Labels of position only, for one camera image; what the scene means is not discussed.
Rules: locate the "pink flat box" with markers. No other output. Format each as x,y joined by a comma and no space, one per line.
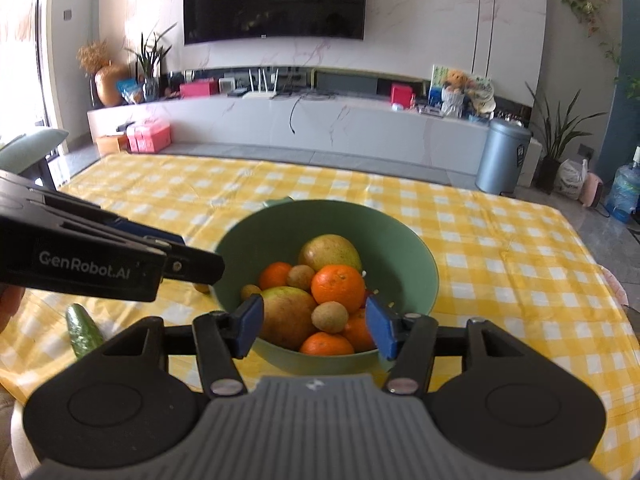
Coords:
198,89

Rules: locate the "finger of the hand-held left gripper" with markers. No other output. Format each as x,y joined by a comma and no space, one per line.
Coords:
195,266
90,212

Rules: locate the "tall potted snake plant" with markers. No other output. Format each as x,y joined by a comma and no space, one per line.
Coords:
560,130

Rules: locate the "potted green plant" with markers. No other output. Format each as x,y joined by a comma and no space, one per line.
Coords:
150,67

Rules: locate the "white marble television console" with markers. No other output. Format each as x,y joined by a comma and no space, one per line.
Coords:
350,122

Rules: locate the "blue water jug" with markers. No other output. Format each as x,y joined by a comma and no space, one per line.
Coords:
622,195

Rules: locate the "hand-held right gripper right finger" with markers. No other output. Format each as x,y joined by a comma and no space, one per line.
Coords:
380,329

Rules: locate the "green-yellow mango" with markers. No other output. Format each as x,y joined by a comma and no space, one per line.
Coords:
330,252
287,316

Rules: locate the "orange cardboard box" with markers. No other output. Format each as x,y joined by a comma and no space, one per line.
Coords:
112,145

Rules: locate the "person's left hand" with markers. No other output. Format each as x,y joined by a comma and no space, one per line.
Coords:
7,307

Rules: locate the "hanging vine plant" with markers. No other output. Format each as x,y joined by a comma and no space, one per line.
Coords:
585,10

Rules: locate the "small white clock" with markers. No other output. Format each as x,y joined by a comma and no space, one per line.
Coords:
228,85

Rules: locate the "blue snack packet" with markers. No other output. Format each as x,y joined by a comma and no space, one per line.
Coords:
130,92

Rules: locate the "green chair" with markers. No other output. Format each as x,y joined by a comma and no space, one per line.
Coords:
30,147

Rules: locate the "orange tangerine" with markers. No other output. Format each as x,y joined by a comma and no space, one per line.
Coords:
337,287
274,275
326,344
360,334

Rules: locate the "green cucumber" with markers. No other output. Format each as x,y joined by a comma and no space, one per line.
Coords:
82,332

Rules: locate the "yellow checked tablecloth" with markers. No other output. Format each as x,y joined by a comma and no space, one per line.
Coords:
490,270

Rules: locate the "white router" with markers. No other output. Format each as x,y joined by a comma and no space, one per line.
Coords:
260,91

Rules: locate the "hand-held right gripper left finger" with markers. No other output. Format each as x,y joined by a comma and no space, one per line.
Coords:
250,324

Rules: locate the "pink small appliance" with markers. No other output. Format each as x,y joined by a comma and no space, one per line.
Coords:
592,191

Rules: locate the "grey-blue trash can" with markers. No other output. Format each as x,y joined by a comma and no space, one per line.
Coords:
502,160

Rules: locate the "red box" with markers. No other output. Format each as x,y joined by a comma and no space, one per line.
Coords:
402,95

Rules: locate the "gold vase with dried flowers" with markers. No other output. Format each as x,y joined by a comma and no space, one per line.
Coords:
111,87

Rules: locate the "black wall television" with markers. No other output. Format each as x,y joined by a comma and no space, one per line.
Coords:
275,0

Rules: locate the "green colander bowl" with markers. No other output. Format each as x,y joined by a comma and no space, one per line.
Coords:
400,265

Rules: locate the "brown longan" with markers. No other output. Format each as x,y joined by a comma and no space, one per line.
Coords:
202,288

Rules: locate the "brown teddy bear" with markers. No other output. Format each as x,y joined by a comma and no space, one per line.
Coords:
457,81

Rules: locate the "white plastic bag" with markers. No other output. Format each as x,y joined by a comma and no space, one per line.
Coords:
569,180

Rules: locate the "pink carton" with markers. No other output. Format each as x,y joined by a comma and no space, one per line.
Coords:
149,137

